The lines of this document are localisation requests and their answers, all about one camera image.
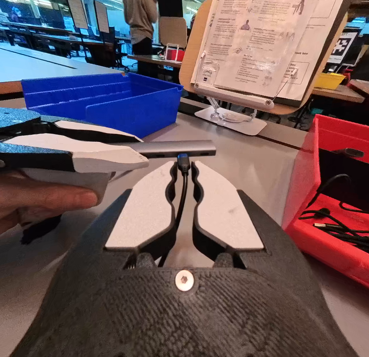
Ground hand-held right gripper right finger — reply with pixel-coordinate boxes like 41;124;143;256
191;161;265;251

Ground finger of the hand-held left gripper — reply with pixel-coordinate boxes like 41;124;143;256
2;133;150;174
54;120;144;143

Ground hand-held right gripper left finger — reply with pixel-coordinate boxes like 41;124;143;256
105;161;176;251

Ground blue plastic bin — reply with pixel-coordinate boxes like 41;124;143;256
21;72;185;140

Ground grey usb hub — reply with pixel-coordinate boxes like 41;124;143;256
109;139;217;159

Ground red plastic bin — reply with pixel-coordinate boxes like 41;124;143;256
282;113;369;289

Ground black braided cable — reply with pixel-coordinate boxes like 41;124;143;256
298;207;369;246

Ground wood-edged grey desk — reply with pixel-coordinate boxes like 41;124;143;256
0;47;125;94

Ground person's left hand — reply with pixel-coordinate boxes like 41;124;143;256
0;172;99;235

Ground red storage bin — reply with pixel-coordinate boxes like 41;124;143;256
165;42;185;63

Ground yellow plastic bin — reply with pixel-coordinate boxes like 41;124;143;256
312;72;346;91

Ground document stand with sheets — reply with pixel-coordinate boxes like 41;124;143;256
178;0;358;136

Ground black and white marker poster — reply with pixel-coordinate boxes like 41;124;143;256
327;31;361;65

